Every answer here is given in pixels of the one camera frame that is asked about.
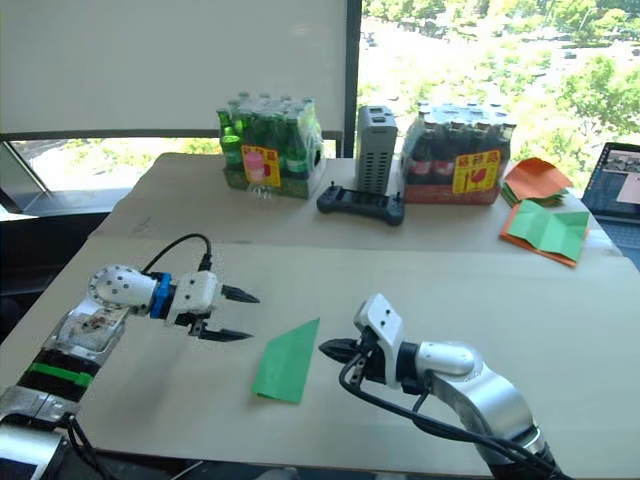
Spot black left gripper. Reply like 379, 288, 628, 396
184, 282, 261, 343

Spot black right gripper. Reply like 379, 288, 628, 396
318, 327, 396, 386

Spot green paper sheet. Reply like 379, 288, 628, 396
507, 199, 591, 262
251, 317, 322, 404

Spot green creased paper sheet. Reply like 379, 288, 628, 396
507, 199, 591, 262

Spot orange flat paper sheet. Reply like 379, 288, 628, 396
499, 209, 587, 269

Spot orange folded paper sheet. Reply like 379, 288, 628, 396
503, 157, 574, 194

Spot black handheld controller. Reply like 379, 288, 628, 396
316, 183, 407, 228

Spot small clear pink bottle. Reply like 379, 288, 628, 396
243, 151, 275, 200

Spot green glass bottle pack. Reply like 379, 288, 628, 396
215, 92, 327, 200

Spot grey tower device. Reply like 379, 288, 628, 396
355, 104, 399, 194

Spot cola glass bottle pack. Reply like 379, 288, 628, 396
399, 102, 517, 206

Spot green orange paper stack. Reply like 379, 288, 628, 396
500, 177, 571, 209

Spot white roller blind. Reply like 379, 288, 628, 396
0, 0, 350, 135

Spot open laptop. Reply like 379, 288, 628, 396
581, 142, 640, 224

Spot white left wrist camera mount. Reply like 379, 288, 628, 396
167, 269, 222, 327

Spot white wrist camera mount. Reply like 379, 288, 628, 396
167, 269, 222, 327
353, 293, 406, 389

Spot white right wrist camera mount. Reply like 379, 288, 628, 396
353, 293, 406, 389

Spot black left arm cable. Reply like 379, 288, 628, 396
141, 233, 215, 275

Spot black window post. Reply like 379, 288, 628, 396
344, 0, 363, 157

